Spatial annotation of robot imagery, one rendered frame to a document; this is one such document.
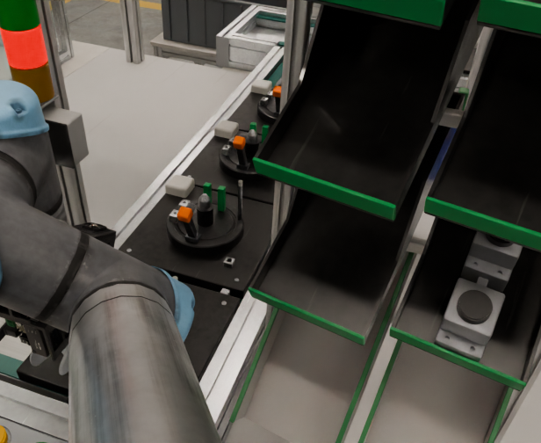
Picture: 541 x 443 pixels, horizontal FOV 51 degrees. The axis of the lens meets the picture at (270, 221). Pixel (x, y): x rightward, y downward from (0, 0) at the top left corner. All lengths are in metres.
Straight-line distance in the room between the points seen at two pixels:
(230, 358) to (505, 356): 0.41
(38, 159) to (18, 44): 0.34
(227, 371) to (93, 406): 0.54
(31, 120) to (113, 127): 1.11
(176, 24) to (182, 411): 2.54
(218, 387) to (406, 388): 0.26
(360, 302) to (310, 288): 0.05
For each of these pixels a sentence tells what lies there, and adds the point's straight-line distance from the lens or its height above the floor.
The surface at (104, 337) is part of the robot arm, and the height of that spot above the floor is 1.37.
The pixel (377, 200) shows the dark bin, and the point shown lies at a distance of 0.46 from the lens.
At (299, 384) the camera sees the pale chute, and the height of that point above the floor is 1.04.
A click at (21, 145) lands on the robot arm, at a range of 0.49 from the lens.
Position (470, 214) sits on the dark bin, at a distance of 0.47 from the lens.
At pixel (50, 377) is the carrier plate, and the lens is 0.85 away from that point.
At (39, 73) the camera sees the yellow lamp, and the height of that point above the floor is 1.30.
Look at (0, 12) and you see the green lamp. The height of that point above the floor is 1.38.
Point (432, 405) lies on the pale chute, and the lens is 0.73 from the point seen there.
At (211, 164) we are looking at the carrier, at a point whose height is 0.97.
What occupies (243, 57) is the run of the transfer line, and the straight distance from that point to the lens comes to 1.89.
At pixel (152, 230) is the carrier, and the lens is 1.05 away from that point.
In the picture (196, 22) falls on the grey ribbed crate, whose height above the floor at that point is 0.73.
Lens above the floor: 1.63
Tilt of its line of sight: 39 degrees down
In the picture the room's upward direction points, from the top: 4 degrees clockwise
